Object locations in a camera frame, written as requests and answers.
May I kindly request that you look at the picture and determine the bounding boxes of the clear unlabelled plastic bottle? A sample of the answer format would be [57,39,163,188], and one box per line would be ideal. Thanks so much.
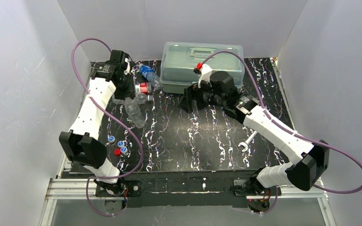
[124,97,145,129]

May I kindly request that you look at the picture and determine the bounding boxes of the blue white bottle cap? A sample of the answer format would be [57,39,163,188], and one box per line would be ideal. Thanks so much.
[117,140,125,148]
[108,136,115,143]
[120,146,128,154]

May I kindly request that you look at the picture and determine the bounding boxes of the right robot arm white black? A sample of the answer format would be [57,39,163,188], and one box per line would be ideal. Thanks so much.
[179,71,329,193]

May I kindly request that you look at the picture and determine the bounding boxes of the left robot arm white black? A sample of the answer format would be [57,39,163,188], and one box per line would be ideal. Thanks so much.
[59,62,120,185]

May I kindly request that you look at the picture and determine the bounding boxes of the clear crumpled plastic bottle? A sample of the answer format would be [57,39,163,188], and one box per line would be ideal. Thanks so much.
[112,93,153,105]

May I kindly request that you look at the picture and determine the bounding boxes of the red label plastic bottle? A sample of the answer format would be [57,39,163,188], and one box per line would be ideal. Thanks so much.
[135,82,153,95]

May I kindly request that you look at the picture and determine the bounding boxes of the blue label plastic bottle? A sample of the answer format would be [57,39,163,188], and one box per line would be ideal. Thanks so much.
[138,64,163,90]

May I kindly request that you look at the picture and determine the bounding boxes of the red bottle cap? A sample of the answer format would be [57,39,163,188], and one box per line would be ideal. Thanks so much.
[114,148,122,156]

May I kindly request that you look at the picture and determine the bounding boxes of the translucent plastic storage box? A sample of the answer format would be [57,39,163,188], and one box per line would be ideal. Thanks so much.
[160,42,245,94]

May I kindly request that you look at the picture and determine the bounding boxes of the silver open-end wrench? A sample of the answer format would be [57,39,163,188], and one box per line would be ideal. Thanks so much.
[238,131,258,153]

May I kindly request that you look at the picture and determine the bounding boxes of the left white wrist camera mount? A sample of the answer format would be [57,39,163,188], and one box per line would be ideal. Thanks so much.
[124,57,132,76]

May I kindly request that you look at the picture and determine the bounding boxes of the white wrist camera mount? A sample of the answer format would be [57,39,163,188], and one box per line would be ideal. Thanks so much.
[194,62,213,88]
[124,57,132,76]

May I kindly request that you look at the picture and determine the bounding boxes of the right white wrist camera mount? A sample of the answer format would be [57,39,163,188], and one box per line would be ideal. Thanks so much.
[194,62,213,88]

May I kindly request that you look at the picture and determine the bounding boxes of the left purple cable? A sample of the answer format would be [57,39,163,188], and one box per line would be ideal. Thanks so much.
[71,38,145,218]

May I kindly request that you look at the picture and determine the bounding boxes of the purple cable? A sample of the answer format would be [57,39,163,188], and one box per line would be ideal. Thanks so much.
[199,51,362,216]
[71,38,145,218]

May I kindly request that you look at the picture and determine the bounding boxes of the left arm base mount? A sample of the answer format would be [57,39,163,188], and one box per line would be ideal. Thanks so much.
[94,180,142,198]

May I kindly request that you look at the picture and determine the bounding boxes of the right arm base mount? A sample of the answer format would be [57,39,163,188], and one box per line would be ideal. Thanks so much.
[230,179,282,215]

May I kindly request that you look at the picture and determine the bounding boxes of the aluminium frame rail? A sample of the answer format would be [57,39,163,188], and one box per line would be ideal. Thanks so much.
[40,173,336,226]

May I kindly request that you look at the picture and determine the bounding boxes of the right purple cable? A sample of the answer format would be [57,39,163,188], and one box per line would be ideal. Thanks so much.
[199,51,362,216]

